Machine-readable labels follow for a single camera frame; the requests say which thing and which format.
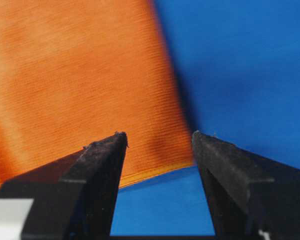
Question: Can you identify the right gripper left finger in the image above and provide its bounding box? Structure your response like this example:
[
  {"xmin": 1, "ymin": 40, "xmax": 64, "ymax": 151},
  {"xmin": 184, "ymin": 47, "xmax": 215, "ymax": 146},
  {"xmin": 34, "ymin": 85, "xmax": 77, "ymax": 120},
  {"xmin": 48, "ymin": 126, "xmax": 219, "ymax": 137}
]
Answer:
[{"xmin": 0, "ymin": 132, "xmax": 128, "ymax": 240}]

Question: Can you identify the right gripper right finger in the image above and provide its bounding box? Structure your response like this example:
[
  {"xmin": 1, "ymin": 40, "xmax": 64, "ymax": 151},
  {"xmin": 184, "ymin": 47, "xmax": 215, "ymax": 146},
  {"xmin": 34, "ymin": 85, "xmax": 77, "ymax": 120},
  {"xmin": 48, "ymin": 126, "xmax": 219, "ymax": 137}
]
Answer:
[{"xmin": 192, "ymin": 131, "xmax": 300, "ymax": 240}]

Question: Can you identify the orange towel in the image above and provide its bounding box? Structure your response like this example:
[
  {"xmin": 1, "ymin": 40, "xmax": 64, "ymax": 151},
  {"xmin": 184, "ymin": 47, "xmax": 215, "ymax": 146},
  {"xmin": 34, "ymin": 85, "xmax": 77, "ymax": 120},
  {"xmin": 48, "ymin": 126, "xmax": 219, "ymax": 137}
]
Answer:
[{"xmin": 0, "ymin": 0, "xmax": 193, "ymax": 187}]

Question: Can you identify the blue tablecloth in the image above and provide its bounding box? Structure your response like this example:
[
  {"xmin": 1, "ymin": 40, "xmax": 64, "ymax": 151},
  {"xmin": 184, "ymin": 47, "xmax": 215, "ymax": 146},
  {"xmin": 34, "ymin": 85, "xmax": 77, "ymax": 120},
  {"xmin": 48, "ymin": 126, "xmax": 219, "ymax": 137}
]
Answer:
[{"xmin": 111, "ymin": 0, "xmax": 300, "ymax": 237}]

